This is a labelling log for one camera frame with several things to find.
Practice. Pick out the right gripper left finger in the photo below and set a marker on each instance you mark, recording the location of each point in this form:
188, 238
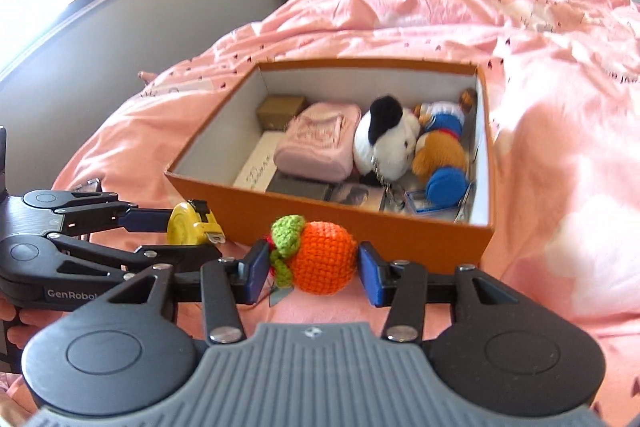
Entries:
227, 283

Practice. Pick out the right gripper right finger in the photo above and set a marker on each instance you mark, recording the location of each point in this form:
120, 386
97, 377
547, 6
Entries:
400, 286

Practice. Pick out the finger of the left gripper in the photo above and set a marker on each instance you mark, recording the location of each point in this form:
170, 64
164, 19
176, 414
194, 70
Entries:
96, 265
75, 213

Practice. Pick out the yellow tape measure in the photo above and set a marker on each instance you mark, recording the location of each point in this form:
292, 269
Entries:
191, 223

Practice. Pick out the orange crocheted fruit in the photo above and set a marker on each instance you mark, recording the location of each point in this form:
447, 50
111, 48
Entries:
316, 257

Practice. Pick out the photo card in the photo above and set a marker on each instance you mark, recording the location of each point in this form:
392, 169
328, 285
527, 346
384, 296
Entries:
357, 195

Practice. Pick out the white rectangular box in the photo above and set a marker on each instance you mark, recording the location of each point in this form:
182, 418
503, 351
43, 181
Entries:
259, 169

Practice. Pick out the orange blue plush doll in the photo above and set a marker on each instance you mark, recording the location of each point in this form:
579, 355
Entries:
440, 162

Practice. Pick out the white black plush toy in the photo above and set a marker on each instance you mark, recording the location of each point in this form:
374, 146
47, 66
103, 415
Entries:
385, 141

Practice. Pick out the pink pouch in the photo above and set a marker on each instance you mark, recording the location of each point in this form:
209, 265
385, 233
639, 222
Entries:
318, 143

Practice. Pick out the gold small box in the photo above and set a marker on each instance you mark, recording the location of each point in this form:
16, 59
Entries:
276, 111

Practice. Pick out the person's left hand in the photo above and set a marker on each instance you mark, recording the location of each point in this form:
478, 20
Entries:
17, 405

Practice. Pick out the orange cardboard storage box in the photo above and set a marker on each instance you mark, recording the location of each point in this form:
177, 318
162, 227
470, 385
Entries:
209, 162

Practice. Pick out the pink patterned bed duvet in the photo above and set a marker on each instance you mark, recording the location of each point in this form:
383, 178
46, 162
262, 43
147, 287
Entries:
563, 95

